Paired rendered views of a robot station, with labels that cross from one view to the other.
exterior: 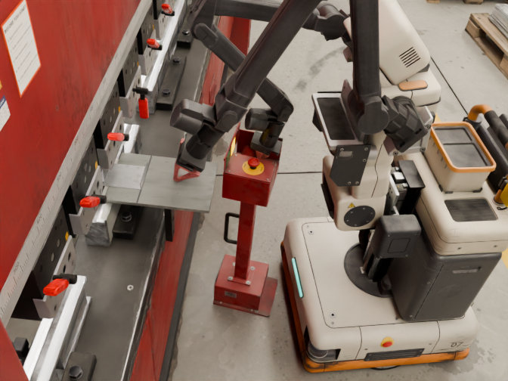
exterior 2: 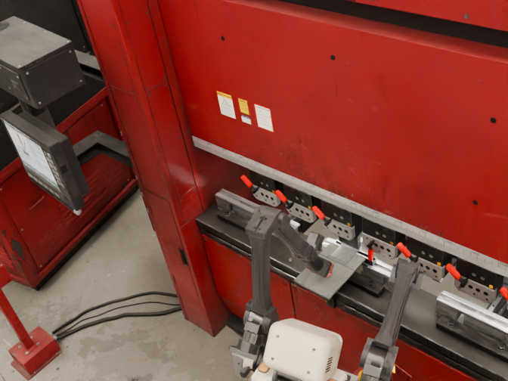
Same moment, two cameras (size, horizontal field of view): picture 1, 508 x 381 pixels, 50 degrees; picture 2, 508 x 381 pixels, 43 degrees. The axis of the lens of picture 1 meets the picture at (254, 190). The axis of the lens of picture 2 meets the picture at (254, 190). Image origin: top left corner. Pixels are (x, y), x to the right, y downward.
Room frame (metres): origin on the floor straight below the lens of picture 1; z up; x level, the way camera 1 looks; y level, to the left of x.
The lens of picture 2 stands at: (2.21, -1.17, 2.98)
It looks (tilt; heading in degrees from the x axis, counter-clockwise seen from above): 39 degrees down; 138
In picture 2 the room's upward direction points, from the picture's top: 11 degrees counter-clockwise
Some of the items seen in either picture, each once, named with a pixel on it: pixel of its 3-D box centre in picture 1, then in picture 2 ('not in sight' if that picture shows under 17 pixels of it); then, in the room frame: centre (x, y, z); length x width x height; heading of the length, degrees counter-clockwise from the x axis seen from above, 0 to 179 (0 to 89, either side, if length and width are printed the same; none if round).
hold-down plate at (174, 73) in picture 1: (171, 81); (475, 338); (1.61, 0.33, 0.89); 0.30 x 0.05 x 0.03; 0
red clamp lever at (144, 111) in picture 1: (140, 103); (371, 250); (1.16, 0.32, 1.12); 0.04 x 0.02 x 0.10; 90
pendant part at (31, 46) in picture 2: not in sight; (51, 124); (-0.25, -0.11, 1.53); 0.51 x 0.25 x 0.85; 176
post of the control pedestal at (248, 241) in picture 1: (246, 232); not in sight; (1.38, 0.01, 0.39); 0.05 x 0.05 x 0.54; 82
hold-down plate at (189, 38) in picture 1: (190, 25); not in sight; (2.01, 0.33, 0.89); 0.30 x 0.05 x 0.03; 0
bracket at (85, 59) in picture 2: not in sight; (73, 73); (-0.29, 0.11, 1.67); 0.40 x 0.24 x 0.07; 0
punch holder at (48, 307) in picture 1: (35, 262); (269, 184); (0.58, 0.38, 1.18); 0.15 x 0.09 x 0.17; 0
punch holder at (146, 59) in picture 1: (135, 38); (429, 252); (1.38, 0.38, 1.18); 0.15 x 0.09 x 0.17; 0
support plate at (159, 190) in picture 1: (163, 181); (329, 270); (1.01, 0.24, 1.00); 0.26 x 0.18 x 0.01; 90
